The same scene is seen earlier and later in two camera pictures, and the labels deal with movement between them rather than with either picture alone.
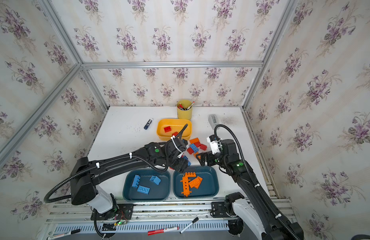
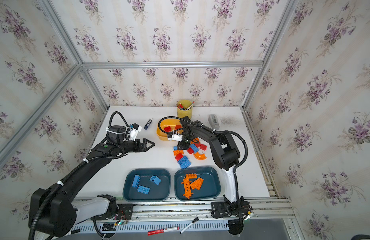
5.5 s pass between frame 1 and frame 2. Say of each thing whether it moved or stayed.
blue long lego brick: stayed
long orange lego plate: stayed
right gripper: moved
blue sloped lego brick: stayed
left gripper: moved
